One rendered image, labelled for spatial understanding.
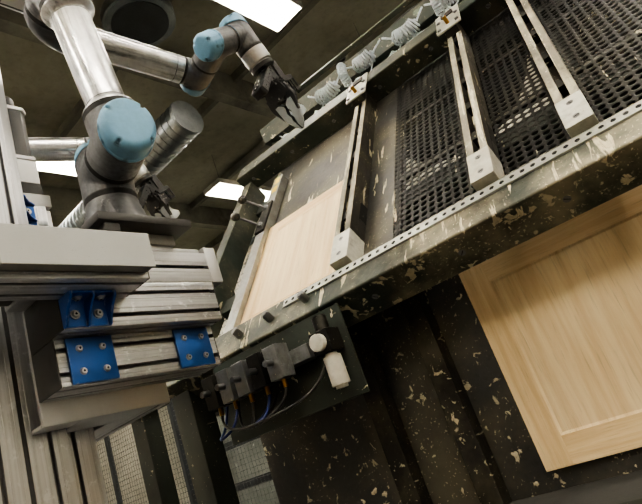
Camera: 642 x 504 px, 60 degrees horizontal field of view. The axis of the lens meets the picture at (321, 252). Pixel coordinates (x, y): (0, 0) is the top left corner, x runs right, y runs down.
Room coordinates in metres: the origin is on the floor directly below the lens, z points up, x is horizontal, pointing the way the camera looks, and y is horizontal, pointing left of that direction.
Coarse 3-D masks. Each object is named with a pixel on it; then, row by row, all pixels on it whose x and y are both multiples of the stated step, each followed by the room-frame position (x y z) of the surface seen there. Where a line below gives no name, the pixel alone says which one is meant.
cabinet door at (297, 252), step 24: (336, 192) 1.82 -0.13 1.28; (288, 216) 1.98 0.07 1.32; (312, 216) 1.85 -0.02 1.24; (336, 216) 1.73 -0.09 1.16; (288, 240) 1.87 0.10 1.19; (312, 240) 1.75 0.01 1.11; (264, 264) 1.88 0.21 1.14; (288, 264) 1.77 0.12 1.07; (312, 264) 1.66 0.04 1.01; (264, 288) 1.79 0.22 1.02; (288, 288) 1.68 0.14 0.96
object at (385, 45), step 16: (416, 16) 2.20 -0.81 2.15; (432, 16) 2.17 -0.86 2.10; (384, 32) 2.28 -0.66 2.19; (368, 48) 2.34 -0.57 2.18; (384, 48) 2.30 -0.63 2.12; (352, 80) 2.44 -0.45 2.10; (304, 96) 2.56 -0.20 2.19; (336, 96) 2.53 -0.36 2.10; (272, 128) 2.69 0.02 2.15; (288, 128) 2.66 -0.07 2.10; (272, 144) 2.75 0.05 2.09
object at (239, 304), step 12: (276, 192) 2.15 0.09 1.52; (276, 204) 2.12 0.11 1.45; (276, 216) 2.10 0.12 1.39; (264, 240) 1.99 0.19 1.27; (252, 252) 1.96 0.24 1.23; (252, 264) 1.90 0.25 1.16; (252, 276) 1.87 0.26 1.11; (240, 288) 1.85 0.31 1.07; (240, 300) 1.80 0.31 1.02; (240, 312) 1.77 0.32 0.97; (228, 324) 1.76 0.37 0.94
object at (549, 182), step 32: (640, 128) 1.02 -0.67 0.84; (576, 160) 1.09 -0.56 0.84; (608, 160) 1.06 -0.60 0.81; (640, 160) 1.05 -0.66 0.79; (512, 192) 1.17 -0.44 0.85; (544, 192) 1.12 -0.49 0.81; (576, 192) 1.12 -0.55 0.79; (608, 192) 1.12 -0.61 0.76; (448, 224) 1.26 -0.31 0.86; (480, 224) 1.20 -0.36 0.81; (512, 224) 1.19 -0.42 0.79; (544, 224) 1.19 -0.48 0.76; (384, 256) 1.36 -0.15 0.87; (416, 256) 1.28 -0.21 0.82; (448, 256) 1.28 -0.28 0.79; (480, 256) 1.27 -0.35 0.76; (320, 288) 1.48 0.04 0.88; (352, 288) 1.38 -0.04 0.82; (384, 288) 1.37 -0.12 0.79; (416, 288) 1.37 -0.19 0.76; (256, 320) 1.62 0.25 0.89; (288, 320) 1.50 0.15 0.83; (352, 320) 1.48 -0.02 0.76; (224, 352) 1.65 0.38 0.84; (192, 384) 1.76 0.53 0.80
